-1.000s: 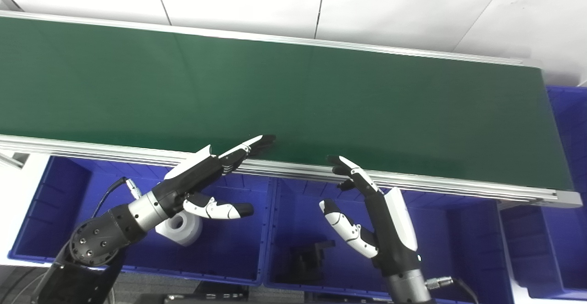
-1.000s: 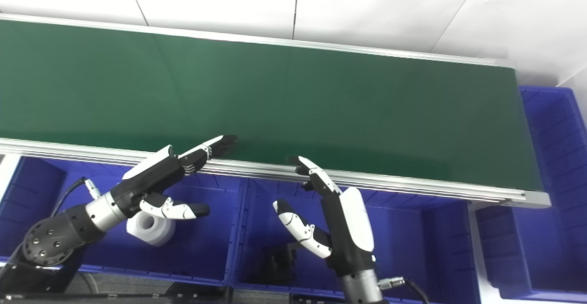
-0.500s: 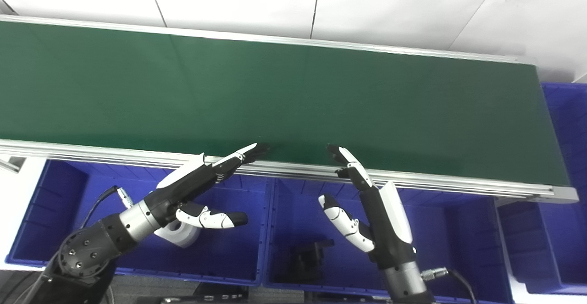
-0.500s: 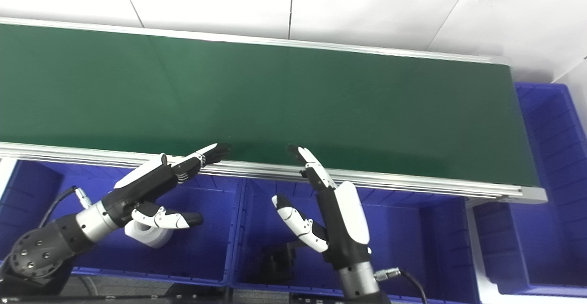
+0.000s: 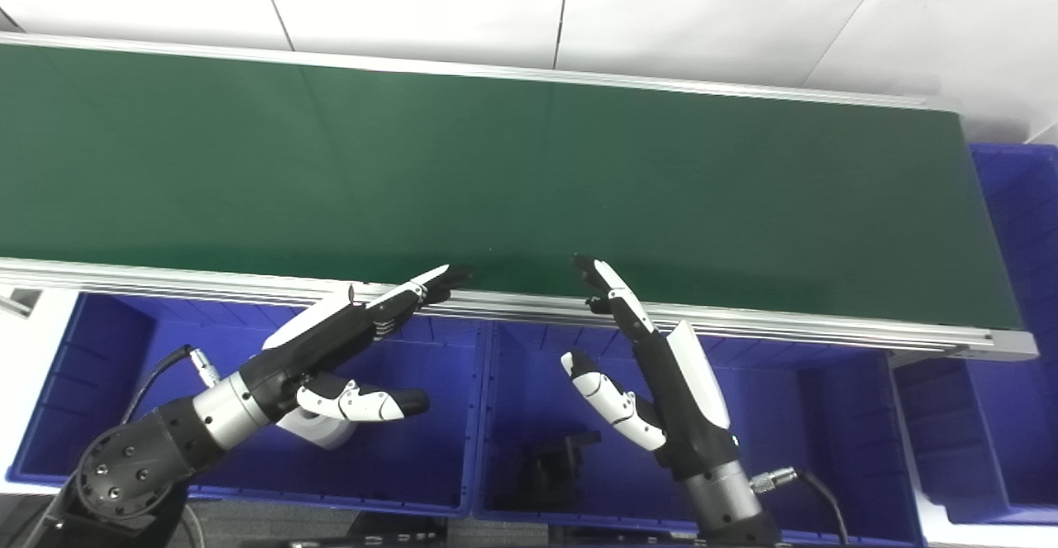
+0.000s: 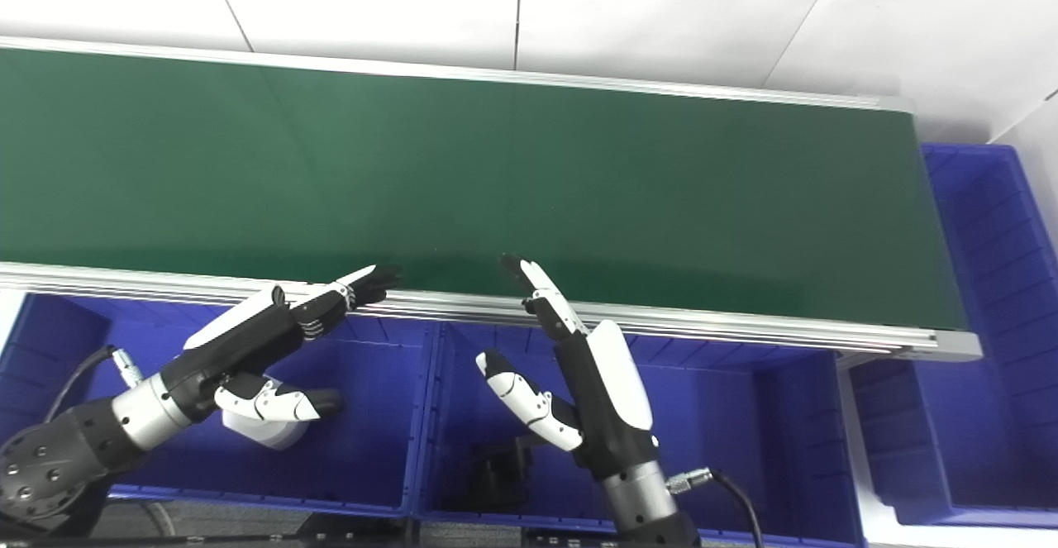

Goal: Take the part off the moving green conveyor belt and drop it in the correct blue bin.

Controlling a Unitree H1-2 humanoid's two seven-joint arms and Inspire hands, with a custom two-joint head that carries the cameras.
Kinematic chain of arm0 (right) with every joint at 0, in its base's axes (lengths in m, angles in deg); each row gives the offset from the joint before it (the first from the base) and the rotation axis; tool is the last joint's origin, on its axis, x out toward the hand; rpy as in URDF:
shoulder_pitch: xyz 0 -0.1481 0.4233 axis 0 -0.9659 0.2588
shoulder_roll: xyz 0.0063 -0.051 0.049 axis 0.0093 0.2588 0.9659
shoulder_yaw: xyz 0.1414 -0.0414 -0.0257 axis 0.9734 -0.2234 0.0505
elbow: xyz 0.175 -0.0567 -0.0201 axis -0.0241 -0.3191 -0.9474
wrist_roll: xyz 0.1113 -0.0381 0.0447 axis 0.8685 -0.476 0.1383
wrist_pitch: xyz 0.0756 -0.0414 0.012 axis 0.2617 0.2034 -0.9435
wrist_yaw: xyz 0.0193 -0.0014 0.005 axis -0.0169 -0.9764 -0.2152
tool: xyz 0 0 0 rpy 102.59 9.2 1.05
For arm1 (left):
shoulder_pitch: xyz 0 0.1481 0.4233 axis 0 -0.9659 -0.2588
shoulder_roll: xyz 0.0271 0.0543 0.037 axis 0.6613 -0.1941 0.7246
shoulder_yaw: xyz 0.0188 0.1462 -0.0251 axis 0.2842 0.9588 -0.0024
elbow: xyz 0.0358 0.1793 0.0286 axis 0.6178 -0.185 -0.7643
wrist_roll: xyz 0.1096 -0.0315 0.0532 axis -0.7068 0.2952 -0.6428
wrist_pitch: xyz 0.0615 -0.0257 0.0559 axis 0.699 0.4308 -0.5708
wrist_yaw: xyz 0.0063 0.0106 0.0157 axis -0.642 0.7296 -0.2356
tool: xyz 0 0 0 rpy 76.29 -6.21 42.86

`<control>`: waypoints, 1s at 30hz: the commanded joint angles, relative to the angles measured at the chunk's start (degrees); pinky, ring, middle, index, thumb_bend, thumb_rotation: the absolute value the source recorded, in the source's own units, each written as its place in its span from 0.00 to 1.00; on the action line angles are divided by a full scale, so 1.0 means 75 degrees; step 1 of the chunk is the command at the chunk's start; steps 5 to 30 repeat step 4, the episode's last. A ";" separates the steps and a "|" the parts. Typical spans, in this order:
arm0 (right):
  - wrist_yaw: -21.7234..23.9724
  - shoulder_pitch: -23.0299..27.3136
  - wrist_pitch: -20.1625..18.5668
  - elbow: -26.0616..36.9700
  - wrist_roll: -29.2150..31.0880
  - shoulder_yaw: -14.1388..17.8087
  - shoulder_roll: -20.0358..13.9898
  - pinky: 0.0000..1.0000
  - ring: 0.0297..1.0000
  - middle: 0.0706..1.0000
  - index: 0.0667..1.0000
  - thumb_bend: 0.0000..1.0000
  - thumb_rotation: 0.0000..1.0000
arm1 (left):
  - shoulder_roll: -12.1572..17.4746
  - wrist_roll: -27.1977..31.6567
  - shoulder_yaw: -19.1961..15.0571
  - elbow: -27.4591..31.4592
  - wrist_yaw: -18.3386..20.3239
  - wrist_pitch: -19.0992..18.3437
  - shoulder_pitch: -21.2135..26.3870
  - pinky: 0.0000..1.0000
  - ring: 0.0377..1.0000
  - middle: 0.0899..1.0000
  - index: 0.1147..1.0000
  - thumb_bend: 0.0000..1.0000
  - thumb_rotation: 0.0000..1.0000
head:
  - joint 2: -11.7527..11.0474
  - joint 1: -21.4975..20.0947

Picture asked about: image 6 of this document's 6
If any green conveyor belt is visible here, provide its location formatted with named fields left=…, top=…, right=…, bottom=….
left=0, top=48, right=968, bottom=332
left=0, top=36, right=984, bottom=363

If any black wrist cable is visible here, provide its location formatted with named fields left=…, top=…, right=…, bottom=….
left=665, top=465, right=763, bottom=548
left=45, top=345, right=143, bottom=425

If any large blue plastic bin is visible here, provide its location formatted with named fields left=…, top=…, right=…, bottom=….
left=851, top=143, right=1058, bottom=532

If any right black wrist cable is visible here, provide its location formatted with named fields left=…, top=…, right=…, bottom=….
left=665, top=465, right=763, bottom=548

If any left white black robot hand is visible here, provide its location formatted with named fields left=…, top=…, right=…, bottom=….
left=157, top=264, right=403, bottom=426

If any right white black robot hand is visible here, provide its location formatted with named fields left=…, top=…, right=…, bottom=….
left=475, top=253, right=662, bottom=483

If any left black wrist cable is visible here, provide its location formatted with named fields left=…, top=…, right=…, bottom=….
left=45, top=345, right=143, bottom=425

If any white cylindrical part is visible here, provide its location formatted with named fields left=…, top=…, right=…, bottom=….
left=222, top=403, right=307, bottom=451

